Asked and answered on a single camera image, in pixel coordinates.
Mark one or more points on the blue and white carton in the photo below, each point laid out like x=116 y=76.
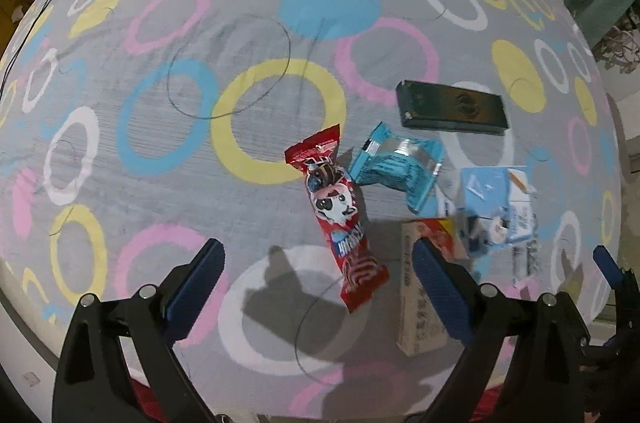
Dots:
x=495 y=198

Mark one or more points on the blue snack wrapper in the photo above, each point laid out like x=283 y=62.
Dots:
x=395 y=163

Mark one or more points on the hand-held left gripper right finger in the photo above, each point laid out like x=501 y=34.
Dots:
x=442 y=293

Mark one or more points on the dark green box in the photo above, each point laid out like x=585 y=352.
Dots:
x=450 y=105

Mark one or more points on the floral cloth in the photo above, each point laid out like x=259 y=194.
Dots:
x=620 y=43

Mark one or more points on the white and red box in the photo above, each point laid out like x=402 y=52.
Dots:
x=417 y=323

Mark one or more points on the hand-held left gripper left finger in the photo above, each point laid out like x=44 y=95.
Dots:
x=200 y=283

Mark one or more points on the red snack wrapper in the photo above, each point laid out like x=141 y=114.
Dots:
x=335 y=213

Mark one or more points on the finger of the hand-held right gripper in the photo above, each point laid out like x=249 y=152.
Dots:
x=604 y=262

